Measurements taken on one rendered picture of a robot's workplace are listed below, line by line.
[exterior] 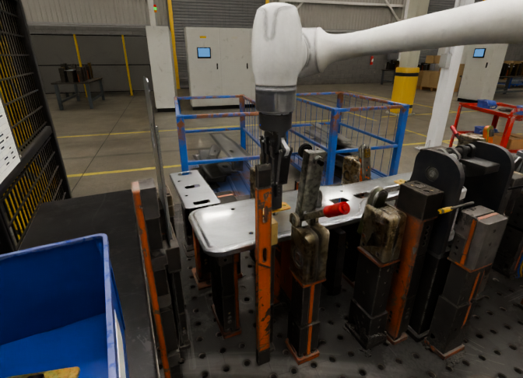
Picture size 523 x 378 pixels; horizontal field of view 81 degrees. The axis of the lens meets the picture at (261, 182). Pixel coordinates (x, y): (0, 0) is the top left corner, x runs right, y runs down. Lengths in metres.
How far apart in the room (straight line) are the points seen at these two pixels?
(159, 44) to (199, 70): 1.09
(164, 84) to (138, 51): 4.16
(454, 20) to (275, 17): 0.30
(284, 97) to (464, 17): 0.33
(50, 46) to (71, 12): 2.57
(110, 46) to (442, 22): 12.16
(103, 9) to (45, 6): 1.96
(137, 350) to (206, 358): 0.41
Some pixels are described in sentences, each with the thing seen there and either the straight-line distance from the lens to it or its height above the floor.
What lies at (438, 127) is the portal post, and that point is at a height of 0.38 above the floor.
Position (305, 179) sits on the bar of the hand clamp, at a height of 1.16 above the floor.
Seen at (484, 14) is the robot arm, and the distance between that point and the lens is 0.66.
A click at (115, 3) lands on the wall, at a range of 14.84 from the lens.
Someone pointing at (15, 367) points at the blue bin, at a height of 1.03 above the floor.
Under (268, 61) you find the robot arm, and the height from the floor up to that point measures 1.37.
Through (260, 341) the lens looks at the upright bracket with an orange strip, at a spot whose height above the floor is 0.78.
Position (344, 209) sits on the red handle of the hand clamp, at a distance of 0.53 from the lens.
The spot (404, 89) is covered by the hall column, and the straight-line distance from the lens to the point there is 8.30.
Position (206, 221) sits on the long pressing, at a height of 1.00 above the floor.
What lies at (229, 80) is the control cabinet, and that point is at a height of 0.74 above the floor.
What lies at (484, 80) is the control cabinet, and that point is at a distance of 11.47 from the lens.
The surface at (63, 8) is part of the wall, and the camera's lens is 15.11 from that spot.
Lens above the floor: 1.38
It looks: 23 degrees down
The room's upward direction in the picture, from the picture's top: straight up
